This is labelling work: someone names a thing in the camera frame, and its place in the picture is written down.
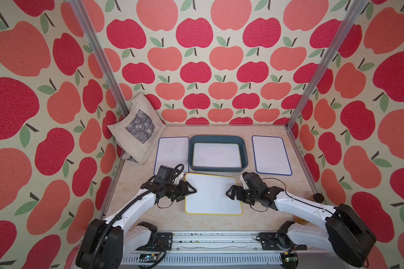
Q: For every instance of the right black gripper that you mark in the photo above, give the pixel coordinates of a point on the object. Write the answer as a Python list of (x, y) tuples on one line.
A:
[(239, 190)]

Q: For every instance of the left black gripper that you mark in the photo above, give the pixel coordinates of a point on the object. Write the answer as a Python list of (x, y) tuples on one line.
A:
[(184, 190)]

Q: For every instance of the yellow-framed whiteboard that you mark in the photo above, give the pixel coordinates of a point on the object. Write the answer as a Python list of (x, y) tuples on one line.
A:
[(210, 197), (217, 155)]

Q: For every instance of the blue-framed whiteboard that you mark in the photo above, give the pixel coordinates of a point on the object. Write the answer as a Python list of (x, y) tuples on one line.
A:
[(172, 151), (270, 156)]

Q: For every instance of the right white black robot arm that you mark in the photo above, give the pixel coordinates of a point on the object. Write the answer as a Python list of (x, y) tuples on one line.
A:
[(338, 229)]

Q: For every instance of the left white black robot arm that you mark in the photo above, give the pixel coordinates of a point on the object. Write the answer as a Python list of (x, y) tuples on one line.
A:
[(106, 241)]

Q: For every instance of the teal plastic storage box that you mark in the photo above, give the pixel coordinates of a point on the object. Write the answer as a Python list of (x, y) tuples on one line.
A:
[(218, 139)]

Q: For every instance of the beige printed canvas bag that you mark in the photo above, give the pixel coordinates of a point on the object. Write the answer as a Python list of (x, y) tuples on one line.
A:
[(139, 132)]

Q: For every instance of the amber bottle black cap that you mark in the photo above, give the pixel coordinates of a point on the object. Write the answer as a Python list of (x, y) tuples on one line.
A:
[(318, 198)]

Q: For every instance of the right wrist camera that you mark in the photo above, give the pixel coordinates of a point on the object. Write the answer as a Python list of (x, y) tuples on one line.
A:
[(253, 181)]

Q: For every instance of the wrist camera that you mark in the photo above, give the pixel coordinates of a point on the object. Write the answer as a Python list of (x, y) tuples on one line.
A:
[(163, 175), (253, 181)]

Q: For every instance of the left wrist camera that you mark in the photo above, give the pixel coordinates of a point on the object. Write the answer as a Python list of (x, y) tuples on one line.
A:
[(163, 175)]

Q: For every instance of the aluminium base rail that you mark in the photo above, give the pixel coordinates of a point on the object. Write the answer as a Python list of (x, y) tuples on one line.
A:
[(229, 249)]

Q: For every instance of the left aluminium frame post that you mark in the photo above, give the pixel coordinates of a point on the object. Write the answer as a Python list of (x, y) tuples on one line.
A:
[(88, 28)]

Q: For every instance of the aluminium frame post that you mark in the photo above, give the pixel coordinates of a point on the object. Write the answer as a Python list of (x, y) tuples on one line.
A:
[(346, 25), (88, 28)]

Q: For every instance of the right aluminium frame post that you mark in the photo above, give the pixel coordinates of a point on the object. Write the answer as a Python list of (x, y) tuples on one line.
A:
[(346, 25)]

